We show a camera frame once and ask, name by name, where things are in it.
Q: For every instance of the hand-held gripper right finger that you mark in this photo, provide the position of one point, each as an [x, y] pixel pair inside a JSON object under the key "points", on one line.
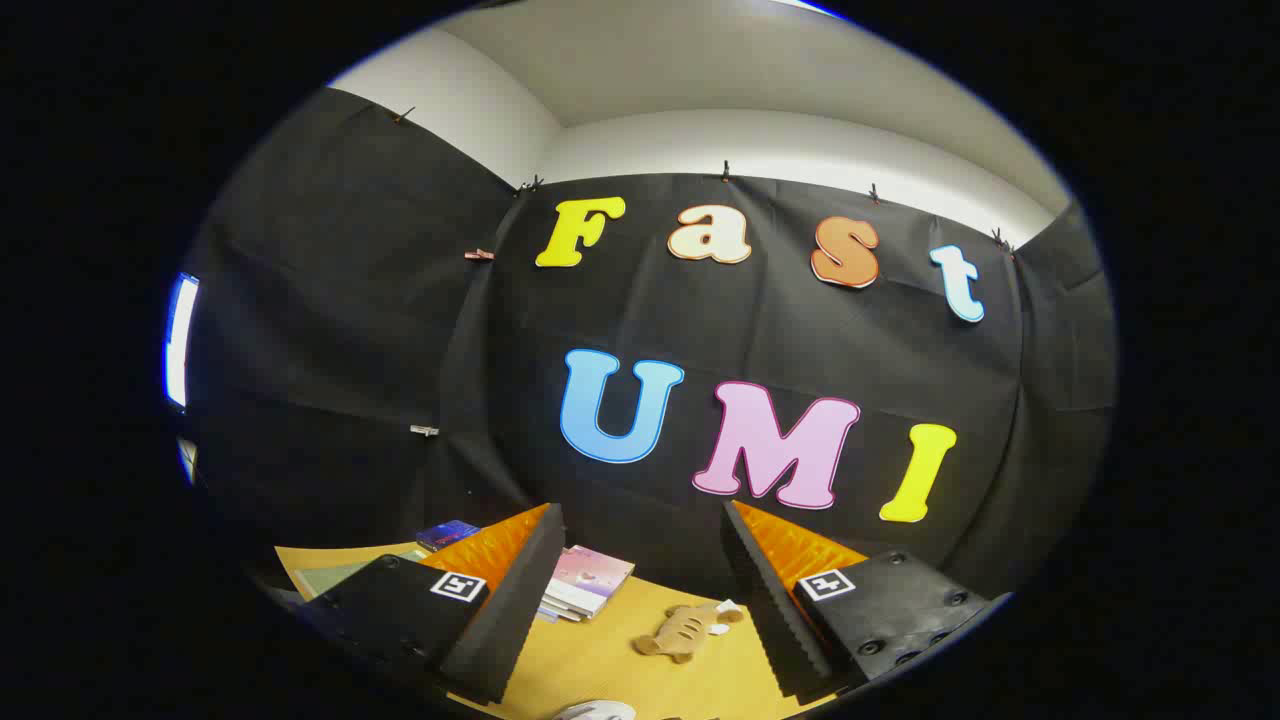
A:
{"points": [[770, 600]]}

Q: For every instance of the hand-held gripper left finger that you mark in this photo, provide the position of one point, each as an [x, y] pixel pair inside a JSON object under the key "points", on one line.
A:
{"points": [[505, 620]]}

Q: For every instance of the white canvas shoe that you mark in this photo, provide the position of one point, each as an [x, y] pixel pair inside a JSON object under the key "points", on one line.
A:
{"points": [[595, 712]]}

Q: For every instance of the pale green storage box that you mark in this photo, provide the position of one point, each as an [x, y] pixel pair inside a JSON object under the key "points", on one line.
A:
{"points": [[335, 576]]}

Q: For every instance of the white books under pink book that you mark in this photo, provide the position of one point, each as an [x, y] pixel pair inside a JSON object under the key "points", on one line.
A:
{"points": [[560, 606]]}

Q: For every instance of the brown plush toy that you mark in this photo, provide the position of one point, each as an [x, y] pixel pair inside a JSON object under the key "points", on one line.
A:
{"points": [[685, 632]]}

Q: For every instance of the pink cover book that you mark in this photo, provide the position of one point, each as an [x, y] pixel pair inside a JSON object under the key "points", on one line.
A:
{"points": [[592, 578]]}

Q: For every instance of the dark blue cover book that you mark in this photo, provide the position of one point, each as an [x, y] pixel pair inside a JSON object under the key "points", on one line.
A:
{"points": [[447, 534]]}

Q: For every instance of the lit monitor screen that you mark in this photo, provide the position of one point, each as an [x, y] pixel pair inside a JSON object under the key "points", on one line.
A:
{"points": [[180, 340]]}

